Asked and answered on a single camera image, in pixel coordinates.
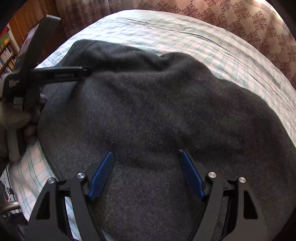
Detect dark grey pants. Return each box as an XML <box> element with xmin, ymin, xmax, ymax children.
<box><xmin>38</xmin><ymin>40</ymin><xmax>295</xmax><ymax>240</ymax></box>

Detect person's left hand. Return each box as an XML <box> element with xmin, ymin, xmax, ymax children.
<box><xmin>1</xmin><ymin>92</ymin><xmax>47</xmax><ymax>161</ymax></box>

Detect wooden bookshelf with books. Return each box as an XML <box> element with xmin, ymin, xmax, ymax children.
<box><xmin>0</xmin><ymin>26</ymin><xmax>19</xmax><ymax>79</ymax></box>

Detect plaid bed sheet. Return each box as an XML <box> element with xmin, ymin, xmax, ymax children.
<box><xmin>9</xmin><ymin>10</ymin><xmax>295</xmax><ymax>240</ymax></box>

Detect patterned brown curtain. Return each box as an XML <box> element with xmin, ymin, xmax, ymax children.
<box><xmin>56</xmin><ymin>0</ymin><xmax>295</xmax><ymax>86</ymax></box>

